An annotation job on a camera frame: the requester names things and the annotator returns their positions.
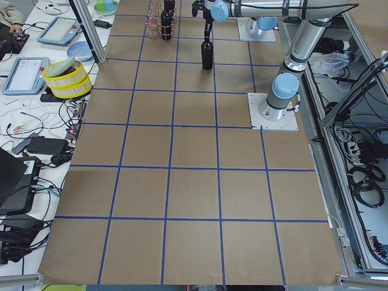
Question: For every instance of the dark bottle in basket near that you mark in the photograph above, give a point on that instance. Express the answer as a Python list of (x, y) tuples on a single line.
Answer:
[(166, 25)]

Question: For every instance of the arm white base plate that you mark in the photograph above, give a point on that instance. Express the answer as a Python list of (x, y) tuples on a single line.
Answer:
[(264, 117), (244, 35)]

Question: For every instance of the teach pendant far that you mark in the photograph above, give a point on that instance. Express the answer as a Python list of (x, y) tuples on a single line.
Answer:
[(60, 31)]

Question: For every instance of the black power adapter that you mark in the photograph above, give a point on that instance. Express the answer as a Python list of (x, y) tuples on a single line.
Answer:
[(102, 24)]

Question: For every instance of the black laptop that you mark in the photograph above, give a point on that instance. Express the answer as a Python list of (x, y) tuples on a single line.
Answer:
[(19, 176)]

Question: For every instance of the blue plate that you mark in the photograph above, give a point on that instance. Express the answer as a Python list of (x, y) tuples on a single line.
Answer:
[(80, 51)]

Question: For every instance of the teach pendant near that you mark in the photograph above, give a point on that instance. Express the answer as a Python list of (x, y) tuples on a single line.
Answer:
[(25, 77)]

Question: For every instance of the copper wire wine basket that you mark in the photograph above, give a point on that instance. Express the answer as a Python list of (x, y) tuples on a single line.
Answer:
[(153, 20)]

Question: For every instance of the dark wine bottle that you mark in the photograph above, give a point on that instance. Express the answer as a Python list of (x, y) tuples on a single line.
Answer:
[(207, 54)]

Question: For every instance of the white crumpled cloth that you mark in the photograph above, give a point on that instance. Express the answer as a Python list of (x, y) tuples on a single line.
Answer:
[(333, 64)]

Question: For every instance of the large black power brick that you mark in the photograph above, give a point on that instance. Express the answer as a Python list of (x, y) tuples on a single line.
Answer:
[(47, 146)]

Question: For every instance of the dark bottle in basket far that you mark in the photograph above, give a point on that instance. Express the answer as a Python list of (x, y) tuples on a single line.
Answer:
[(169, 6)]

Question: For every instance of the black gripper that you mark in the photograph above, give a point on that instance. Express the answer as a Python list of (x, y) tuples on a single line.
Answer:
[(207, 25)]

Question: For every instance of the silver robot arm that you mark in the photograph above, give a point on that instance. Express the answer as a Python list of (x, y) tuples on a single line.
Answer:
[(259, 27), (315, 17)]

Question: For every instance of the dark bottle in basket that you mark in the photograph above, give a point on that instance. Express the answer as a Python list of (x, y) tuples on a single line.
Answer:
[(169, 6), (166, 25)]

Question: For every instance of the teach pendant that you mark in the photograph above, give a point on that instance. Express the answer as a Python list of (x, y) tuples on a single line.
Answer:
[(60, 31), (25, 77)]

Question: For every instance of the green bowl with blocks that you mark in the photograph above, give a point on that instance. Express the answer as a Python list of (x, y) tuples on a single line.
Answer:
[(105, 7)]

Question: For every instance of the aluminium frame post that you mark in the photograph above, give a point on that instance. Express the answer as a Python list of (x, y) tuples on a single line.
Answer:
[(84, 18)]

